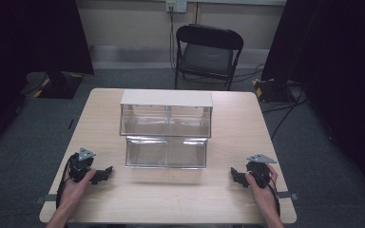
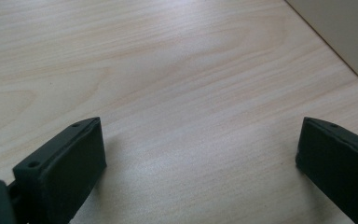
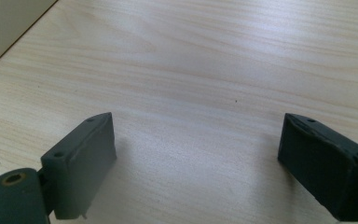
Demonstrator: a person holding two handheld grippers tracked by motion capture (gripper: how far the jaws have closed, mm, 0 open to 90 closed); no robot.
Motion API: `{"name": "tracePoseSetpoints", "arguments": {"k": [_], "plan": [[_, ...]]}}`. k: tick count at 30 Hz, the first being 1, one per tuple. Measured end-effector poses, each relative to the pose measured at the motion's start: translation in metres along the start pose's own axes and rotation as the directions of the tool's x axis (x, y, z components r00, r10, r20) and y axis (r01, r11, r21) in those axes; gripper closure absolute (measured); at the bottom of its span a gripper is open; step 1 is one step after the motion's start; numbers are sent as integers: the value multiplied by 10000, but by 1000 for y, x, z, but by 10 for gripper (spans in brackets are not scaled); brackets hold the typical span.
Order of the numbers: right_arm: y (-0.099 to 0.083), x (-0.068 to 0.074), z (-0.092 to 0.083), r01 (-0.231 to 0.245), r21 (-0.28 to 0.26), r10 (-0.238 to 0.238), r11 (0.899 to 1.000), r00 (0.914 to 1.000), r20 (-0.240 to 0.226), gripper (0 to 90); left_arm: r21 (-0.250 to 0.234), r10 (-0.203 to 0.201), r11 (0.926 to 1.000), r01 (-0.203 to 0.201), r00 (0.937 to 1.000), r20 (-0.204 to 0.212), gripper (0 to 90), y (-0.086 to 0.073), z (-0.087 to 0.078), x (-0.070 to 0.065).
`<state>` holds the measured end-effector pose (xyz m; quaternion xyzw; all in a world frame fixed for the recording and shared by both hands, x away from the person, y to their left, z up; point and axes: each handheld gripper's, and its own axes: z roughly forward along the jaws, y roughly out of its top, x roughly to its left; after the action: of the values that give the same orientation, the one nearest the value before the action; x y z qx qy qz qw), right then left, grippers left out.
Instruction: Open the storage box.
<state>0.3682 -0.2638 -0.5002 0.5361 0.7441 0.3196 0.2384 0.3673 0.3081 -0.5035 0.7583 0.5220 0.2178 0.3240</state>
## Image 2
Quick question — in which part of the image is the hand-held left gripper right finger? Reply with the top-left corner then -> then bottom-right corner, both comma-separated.
295,117 -> 358,224

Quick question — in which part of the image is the beige box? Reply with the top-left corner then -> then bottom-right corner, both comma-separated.
284,0 -> 358,79

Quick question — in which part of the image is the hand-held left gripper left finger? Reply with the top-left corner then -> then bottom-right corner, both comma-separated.
12,117 -> 108,224

